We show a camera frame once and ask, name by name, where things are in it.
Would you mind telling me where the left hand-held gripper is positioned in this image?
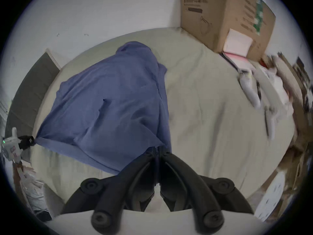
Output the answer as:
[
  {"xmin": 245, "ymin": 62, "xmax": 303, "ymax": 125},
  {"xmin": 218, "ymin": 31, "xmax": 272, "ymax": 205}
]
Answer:
[{"xmin": 2, "ymin": 127, "xmax": 36, "ymax": 162}]

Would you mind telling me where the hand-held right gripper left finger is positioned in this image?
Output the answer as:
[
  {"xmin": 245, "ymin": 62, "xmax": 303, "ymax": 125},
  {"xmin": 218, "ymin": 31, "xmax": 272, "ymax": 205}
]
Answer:
[{"xmin": 61, "ymin": 147, "xmax": 158, "ymax": 235}]

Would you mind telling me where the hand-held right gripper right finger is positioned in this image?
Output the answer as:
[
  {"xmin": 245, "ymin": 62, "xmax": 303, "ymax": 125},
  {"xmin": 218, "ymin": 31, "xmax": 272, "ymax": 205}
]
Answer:
[{"xmin": 158, "ymin": 147, "xmax": 254, "ymax": 235}]

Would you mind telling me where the dark blue shirt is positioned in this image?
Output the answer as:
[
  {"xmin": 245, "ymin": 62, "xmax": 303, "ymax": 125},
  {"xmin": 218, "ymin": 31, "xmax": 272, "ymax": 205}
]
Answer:
[{"xmin": 35, "ymin": 41, "xmax": 173, "ymax": 176}]

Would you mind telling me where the dark grey padded headboard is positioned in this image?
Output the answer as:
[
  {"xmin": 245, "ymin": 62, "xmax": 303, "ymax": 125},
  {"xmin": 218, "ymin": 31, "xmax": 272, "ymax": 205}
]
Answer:
[{"xmin": 6, "ymin": 52, "xmax": 61, "ymax": 138}]

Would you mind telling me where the white plastic bag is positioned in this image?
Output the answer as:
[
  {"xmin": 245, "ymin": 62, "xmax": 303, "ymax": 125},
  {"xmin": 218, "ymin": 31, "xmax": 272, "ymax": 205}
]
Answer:
[{"xmin": 15, "ymin": 162, "xmax": 53, "ymax": 221}]

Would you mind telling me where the white dotted round board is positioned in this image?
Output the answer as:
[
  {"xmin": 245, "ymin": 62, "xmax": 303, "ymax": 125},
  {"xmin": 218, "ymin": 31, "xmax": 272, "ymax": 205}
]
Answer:
[{"xmin": 254, "ymin": 172, "xmax": 287, "ymax": 222}]

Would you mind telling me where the large brown cardboard carton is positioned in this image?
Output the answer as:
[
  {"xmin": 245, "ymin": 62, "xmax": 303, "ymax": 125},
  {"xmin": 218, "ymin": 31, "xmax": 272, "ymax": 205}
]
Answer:
[{"xmin": 180, "ymin": 0, "xmax": 276, "ymax": 62}]

